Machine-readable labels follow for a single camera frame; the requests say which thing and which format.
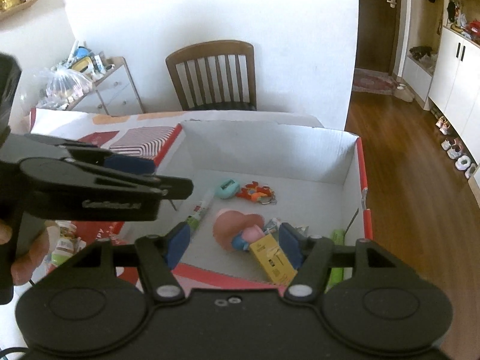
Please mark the patterned door mat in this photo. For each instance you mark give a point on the patterned door mat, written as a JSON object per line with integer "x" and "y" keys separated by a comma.
{"x": 373, "y": 82}

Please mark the green marker pen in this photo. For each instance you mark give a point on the green marker pen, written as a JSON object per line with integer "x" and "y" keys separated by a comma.
{"x": 336, "y": 272}

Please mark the pink blue plush toy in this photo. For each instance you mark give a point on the pink blue plush toy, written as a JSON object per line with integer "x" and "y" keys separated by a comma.
{"x": 234, "y": 230}

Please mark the red white patterned cloth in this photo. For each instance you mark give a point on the red white patterned cloth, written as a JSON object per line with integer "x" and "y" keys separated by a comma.
{"x": 150, "y": 135}

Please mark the yellow small box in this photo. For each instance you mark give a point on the yellow small box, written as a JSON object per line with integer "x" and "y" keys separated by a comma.
{"x": 273, "y": 260}

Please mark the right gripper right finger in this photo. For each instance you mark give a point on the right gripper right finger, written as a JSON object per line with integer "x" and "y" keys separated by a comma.
{"x": 311, "y": 258}

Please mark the red cardboard shoe box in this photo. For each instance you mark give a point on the red cardboard shoe box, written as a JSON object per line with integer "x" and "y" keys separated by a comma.
{"x": 318, "y": 176}

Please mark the person's left hand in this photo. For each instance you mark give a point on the person's left hand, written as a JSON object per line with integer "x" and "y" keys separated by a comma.
{"x": 28, "y": 260}

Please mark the toothpick jar green lid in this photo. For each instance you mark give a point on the toothpick jar green lid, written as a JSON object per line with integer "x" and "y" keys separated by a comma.
{"x": 63, "y": 243}

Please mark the red dragon keychain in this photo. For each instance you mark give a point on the red dragon keychain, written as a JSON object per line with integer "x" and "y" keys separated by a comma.
{"x": 257, "y": 193}

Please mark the brown wooden chair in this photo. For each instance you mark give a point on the brown wooden chair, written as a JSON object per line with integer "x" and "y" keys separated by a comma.
{"x": 214, "y": 76}

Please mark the clear plastic bag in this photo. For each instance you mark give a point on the clear plastic bag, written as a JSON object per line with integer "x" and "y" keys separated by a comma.
{"x": 60, "y": 88}

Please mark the white drawer cabinet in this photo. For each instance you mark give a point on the white drawer cabinet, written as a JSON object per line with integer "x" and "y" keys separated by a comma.
{"x": 115, "y": 94}

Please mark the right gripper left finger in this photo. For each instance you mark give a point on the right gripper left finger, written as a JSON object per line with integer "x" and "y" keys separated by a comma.
{"x": 158, "y": 256}

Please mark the dark wooden door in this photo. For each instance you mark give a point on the dark wooden door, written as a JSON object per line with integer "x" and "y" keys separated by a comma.
{"x": 378, "y": 29}

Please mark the teal pencil sharpener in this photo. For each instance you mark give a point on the teal pencil sharpener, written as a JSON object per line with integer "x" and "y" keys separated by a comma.
{"x": 227, "y": 189}

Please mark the white wall cabinet unit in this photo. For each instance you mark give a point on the white wall cabinet unit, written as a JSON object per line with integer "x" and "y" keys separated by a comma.
{"x": 439, "y": 61}

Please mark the green white tube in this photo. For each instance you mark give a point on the green white tube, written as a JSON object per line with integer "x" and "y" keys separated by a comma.
{"x": 196, "y": 217}

